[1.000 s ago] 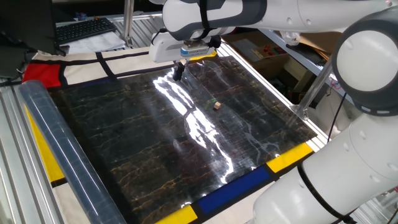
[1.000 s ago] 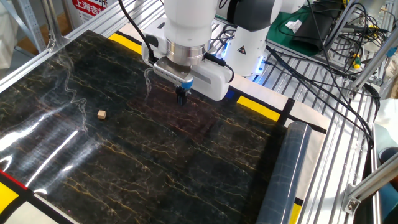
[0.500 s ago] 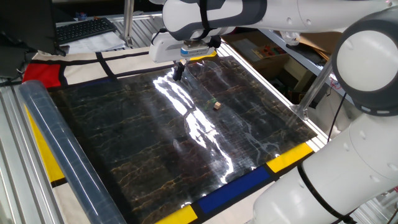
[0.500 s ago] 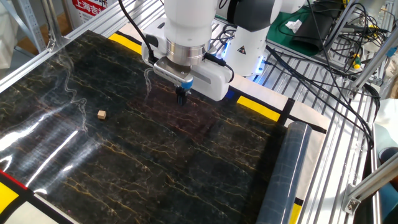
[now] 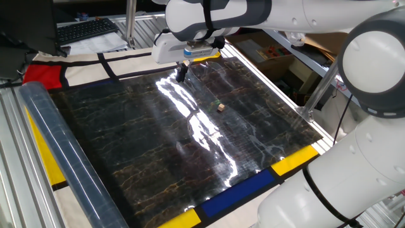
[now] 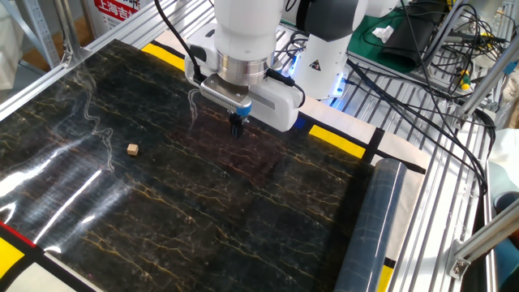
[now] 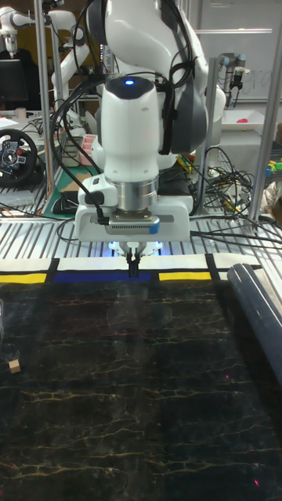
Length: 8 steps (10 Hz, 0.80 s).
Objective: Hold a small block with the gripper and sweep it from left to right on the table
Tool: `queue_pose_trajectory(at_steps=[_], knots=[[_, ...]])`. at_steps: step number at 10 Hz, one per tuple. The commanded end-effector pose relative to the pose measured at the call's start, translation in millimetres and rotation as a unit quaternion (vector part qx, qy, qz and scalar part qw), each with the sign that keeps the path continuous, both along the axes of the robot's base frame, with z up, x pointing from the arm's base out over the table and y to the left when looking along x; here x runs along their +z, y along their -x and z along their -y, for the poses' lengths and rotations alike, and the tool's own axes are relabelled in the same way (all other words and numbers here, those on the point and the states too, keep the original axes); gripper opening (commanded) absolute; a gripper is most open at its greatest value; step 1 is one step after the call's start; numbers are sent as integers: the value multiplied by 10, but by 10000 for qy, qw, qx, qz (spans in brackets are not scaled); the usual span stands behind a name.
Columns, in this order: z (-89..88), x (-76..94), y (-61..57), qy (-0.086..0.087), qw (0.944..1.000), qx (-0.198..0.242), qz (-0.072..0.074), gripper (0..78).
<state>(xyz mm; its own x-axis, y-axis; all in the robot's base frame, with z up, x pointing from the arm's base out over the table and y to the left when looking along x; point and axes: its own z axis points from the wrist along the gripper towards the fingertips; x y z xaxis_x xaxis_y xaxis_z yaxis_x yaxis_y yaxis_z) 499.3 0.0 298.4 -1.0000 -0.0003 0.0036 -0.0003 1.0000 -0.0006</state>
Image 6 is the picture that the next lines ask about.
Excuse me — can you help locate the red white Chinese sign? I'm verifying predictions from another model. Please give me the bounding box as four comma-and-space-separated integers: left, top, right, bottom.
87, 0, 154, 41

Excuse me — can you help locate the white plastic sheet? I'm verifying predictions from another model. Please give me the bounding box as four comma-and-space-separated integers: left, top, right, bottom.
0, 0, 24, 91

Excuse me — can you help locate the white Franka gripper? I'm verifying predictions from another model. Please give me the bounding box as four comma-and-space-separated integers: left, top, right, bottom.
184, 22, 306, 139

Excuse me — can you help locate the teal plastic container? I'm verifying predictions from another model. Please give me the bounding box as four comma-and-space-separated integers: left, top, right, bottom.
492, 190, 519, 287

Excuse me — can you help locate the rolled clear plastic film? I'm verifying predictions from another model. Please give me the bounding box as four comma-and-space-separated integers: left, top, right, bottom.
332, 157, 408, 292

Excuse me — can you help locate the aluminium frame post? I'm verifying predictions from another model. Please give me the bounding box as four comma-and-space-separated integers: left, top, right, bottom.
445, 198, 519, 281
421, 0, 467, 70
456, 38, 519, 121

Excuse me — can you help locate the thick black base cable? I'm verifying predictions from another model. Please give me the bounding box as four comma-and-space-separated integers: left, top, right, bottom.
345, 58, 498, 198

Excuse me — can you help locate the Mondrian pattern cloth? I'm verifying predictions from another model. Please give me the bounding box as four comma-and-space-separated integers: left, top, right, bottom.
0, 30, 431, 292

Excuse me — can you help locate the white crumpled paper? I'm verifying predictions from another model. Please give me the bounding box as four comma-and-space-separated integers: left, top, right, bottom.
371, 24, 396, 44

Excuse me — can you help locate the white fabric sheet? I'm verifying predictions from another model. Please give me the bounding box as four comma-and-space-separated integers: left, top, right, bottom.
486, 127, 519, 195

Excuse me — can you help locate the yellow green screwdriver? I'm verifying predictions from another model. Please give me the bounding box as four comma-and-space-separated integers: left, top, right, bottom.
457, 68, 473, 92

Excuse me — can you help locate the black marble pattern mat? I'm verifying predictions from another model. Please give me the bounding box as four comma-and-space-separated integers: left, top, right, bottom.
0, 39, 376, 292

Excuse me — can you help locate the black arm cable harness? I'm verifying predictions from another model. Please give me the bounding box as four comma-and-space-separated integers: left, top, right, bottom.
152, 0, 206, 85

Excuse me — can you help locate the black rolled pouch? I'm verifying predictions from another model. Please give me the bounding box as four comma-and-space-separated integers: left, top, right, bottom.
379, 11, 445, 74

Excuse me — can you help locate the grey perforated shelf post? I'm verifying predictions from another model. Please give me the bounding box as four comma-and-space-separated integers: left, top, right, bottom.
15, 0, 62, 70

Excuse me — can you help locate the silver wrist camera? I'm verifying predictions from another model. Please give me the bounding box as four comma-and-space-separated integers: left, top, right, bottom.
199, 74, 253, 118

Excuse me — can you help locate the black cable tangle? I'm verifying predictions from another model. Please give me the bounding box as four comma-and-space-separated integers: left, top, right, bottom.
440, 2, 510, 88

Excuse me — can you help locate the green cutting mat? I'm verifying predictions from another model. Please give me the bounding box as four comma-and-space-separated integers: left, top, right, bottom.
347, 6, 447, 75

